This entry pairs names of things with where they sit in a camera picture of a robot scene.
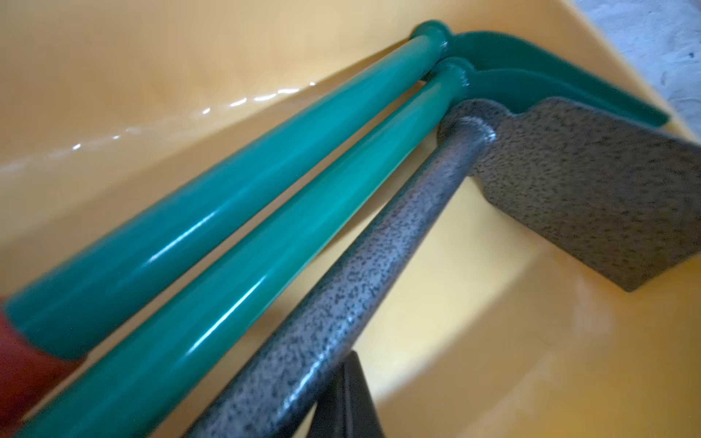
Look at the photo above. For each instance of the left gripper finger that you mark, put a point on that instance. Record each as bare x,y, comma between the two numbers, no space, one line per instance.
346,409

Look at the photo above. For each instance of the green hoe red grip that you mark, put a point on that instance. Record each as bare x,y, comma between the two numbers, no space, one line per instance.
509,70
80,302

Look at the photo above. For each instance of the grey hoe red grip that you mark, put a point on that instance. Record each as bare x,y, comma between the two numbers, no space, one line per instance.
619,196

